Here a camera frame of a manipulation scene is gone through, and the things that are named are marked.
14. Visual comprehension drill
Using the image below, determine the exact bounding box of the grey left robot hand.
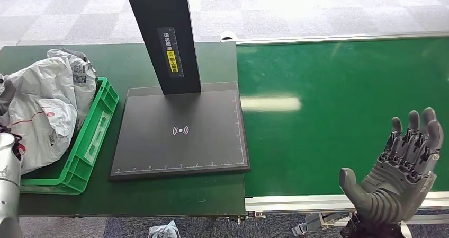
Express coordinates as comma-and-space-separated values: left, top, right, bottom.
0, 74, 17, 117

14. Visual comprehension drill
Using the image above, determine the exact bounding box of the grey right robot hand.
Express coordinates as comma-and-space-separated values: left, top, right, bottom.
338, 107, 445, 224

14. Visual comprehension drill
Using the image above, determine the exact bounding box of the white plastic parcel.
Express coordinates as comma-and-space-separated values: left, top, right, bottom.
0, 55, 78, 176
46, 48, 98, 132

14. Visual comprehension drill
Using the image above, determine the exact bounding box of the green conveyor belt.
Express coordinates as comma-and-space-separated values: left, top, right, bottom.
236, 36, 449, 198

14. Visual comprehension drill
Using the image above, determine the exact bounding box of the black inbound scanner machine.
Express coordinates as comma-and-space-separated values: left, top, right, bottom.
109, 0, 251, 182

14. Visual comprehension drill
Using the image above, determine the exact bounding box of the white plastic parcel, red print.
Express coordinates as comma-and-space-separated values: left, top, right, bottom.
46, 48, 98, 132

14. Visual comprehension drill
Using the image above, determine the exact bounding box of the green plastic crate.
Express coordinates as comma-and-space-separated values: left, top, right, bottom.
19, 76, 120, 195

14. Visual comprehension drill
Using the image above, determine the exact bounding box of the dark green table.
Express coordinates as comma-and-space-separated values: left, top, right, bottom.
0, 41, 247, 218

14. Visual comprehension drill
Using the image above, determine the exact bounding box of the crumpled grey plastic bag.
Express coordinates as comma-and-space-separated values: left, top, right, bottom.
148, 219, 182, 238

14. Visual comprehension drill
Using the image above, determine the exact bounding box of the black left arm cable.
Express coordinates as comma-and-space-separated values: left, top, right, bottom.
0, 125, 23, 154

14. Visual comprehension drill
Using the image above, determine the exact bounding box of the metal conveyor support bracket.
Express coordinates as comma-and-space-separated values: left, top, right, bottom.
292, 212, 353, 238

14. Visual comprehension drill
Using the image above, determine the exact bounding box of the aluminium conveyor side rail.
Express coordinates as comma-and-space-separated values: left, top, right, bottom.
245, 191, 449, 214
235, 31, 449, 46

